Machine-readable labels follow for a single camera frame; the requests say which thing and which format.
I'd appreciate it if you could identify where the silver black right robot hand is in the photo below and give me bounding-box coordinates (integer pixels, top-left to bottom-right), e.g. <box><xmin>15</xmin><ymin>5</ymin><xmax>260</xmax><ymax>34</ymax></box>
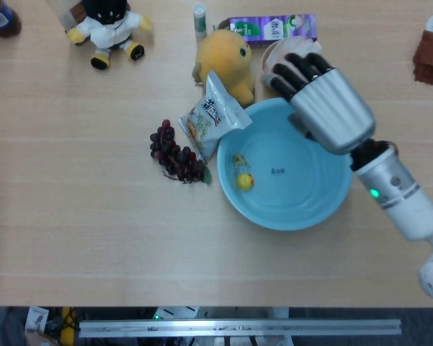
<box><xmin>269</xmin><ymin>52</ymin><xmax>378</xmax><ymax>156</ymax></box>

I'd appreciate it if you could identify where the beige ceramic bowl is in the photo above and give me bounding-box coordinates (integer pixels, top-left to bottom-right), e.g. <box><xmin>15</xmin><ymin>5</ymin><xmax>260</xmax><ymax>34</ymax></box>
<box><xmin>262</xmin><ymin>38</ymin><xmax>323</xmax><ymax>87</ymax></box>

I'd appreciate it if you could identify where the orange plush chick toy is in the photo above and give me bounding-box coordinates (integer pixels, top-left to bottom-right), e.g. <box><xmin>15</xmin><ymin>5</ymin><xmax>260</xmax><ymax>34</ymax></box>
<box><xmin>191</xmin><ymin>30</ymin><xmax>256</xmax><ymax>107</ymax></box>

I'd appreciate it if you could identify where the white peanut snack bag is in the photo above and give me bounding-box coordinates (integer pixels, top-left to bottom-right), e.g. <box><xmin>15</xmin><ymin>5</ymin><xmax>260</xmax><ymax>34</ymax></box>
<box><xmin>177</xmin><ymin>70</ymin><xmax>253</xmax><ymax>162</ymax></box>

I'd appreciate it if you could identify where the purple artificial grape bunch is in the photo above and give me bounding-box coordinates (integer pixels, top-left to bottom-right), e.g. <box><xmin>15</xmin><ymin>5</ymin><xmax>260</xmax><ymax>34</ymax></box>
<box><xmin>149</xmin><ymin>119</ymin><xmax>213</xmax><ymax>185</ymax></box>

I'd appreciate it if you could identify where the light blue plastic basin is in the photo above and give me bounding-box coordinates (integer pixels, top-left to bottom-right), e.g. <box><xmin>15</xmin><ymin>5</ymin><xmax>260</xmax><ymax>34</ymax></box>
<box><xmin>216</xmin><ymin>97</ymin><xmax>354</xmax><ymax>231</ymax></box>

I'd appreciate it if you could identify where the purple toothpaste box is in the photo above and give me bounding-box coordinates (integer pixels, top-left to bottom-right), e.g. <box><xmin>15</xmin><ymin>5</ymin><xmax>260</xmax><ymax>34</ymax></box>
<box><xmin>218</xmin><ymin>13</ymin><xmax>317</xmax><ymax>45</ymax></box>

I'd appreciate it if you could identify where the small yellow ball toy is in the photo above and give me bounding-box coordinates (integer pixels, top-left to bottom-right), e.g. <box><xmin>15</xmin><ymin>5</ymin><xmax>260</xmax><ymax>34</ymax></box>
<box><xmin>236</xmin><ymin>172</ymin><xmax>255</xmax><ymax>191</ymax></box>

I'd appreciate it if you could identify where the brown folded cloth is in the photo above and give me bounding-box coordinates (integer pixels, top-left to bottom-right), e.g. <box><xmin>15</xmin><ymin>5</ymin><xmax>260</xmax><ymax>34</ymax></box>
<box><xmin>413</xmin><ymin>30</ymin><xmax>433</xmax><ymax>90</ymax></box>

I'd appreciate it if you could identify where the white green glue stick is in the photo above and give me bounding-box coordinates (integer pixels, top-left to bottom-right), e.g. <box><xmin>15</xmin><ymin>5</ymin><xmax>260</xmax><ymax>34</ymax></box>
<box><xmin>192</xmin><ymin>1</ymin><xmax>208</xmax><ymax>40</ymax></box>

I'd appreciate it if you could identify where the black-headed plush doll white coat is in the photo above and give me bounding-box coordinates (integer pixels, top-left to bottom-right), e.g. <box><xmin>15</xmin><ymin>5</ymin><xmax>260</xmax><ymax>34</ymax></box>
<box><xmin>65</xmin><ymin>0</ymin><xmax>153</xmax><ymax>69</ymax></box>

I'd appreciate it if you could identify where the small brown white box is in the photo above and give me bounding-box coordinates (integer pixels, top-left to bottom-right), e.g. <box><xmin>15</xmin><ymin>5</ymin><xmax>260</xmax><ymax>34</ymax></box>
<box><xmin>58</xmin><ymin>0</ymin><xmax>91</xmax><ymax>46</ymax></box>

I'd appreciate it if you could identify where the cola bottle blue label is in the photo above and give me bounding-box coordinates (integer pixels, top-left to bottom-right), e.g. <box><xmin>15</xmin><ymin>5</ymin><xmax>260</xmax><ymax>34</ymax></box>
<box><xmin>0</xmin><ymin>0</ymin><xmax>22</xmax><ymax>37</ymax></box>

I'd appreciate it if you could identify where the white printed card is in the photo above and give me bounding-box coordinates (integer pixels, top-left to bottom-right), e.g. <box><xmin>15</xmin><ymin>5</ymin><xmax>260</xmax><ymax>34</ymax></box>
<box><xmin>24</xmin><ymin>306</ymin><xmax>50</xmax><ymax>334</ymax></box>

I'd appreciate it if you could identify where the aluminium profile rail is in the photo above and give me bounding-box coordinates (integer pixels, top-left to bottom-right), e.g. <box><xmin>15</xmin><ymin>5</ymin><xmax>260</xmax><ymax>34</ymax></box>
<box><xmin>78</xmin><ymin>319</ymin><xmax>402</xmax><ymax>339</ymax></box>

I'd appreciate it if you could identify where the yellow black post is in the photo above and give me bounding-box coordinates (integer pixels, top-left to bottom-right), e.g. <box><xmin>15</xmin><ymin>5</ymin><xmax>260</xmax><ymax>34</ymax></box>
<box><xmin>60</xmin><ymin>306</ymin><xmax>76</xmax><ymax>346</ymax></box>

